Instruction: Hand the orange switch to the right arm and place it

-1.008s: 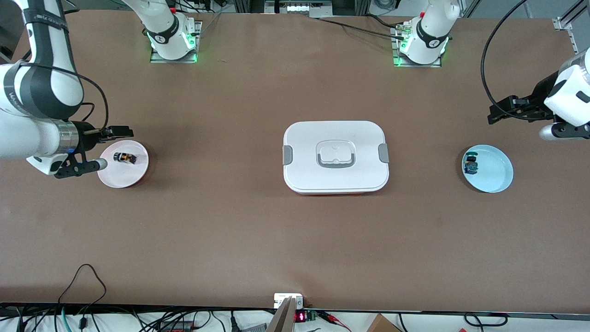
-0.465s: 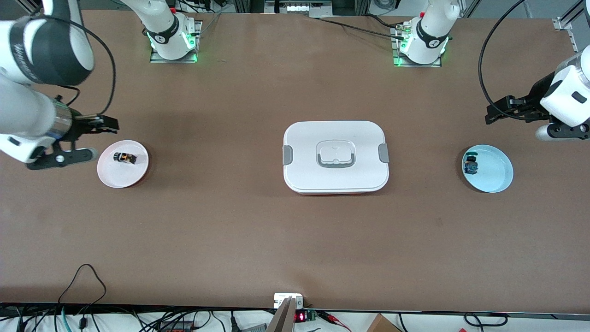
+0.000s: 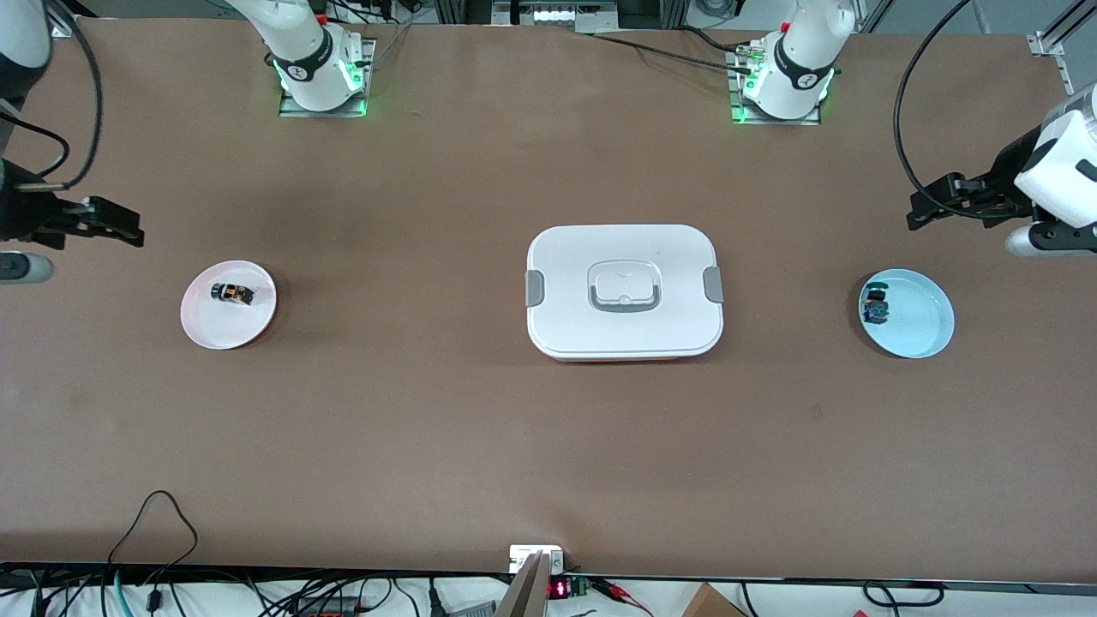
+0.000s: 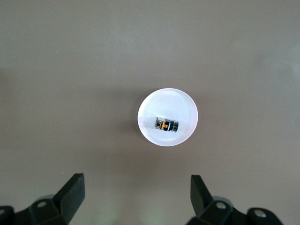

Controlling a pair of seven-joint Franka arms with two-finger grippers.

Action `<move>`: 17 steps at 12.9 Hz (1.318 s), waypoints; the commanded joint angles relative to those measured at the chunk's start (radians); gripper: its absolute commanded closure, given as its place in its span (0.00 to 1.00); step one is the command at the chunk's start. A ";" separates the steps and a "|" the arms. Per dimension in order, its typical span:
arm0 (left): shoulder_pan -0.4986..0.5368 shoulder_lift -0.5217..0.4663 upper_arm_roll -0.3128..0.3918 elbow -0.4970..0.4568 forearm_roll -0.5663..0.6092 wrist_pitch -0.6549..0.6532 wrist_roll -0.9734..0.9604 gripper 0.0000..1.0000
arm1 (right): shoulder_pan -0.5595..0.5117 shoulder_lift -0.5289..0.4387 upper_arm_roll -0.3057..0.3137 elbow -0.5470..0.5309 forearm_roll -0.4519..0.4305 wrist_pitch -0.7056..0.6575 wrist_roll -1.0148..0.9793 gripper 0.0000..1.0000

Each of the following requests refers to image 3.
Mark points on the grey power strip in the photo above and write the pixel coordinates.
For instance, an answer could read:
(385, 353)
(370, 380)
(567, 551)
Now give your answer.
(557, 14)

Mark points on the orange push-button switch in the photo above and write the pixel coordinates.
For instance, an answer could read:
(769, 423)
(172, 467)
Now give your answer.
(233, 294)

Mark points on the light blue round plate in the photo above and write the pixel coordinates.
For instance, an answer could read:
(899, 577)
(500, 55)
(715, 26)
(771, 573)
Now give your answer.
(921, 317)

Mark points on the pink round plate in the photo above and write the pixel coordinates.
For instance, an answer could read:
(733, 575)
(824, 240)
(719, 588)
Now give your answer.
(231, 330)

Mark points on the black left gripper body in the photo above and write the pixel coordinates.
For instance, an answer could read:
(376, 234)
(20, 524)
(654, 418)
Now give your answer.
(1008, 175)

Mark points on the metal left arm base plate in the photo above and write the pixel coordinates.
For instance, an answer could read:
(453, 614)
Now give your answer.
(806, 122)

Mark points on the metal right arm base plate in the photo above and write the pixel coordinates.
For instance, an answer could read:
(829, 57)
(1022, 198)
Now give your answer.
(287, 109)

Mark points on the brown cardboard box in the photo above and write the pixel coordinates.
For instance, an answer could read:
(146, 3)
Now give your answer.
(711, 604)

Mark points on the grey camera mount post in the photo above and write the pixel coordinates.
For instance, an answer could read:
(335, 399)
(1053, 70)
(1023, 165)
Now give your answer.
(527, 596)

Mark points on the small white metal bracket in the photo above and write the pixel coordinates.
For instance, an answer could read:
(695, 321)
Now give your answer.
(523, 555)

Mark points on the white lunch box grey clips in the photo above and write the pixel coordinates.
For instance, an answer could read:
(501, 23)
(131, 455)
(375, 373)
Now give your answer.
(626, 330)

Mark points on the aluminium frame rail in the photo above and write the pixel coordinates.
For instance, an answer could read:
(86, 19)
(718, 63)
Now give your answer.
(1047, 43)

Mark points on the red digit display module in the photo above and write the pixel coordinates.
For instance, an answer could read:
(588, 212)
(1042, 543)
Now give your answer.
(559, 589)

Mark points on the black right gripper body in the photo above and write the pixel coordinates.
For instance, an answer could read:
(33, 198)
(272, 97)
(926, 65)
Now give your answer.
(19, 213)

